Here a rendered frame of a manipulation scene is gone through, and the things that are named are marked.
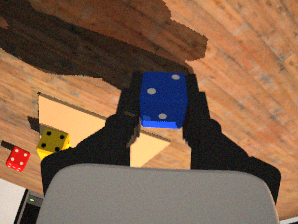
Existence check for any peach flat mat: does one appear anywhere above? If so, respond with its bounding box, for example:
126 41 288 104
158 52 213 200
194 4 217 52
39 93 170 167

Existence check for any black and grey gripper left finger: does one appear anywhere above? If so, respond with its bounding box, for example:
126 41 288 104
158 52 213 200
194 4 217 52
40 71 143 197

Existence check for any blue die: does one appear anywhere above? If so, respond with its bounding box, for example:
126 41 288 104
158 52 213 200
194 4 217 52
139 71 188 129

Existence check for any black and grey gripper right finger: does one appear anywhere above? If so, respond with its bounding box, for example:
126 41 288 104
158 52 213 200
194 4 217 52
182 74 281 205

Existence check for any red die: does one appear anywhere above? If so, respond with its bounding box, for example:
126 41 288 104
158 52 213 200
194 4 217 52
6 146 30 172

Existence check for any yellow die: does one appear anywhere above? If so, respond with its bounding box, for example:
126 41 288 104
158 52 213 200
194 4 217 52
36 128 71 160

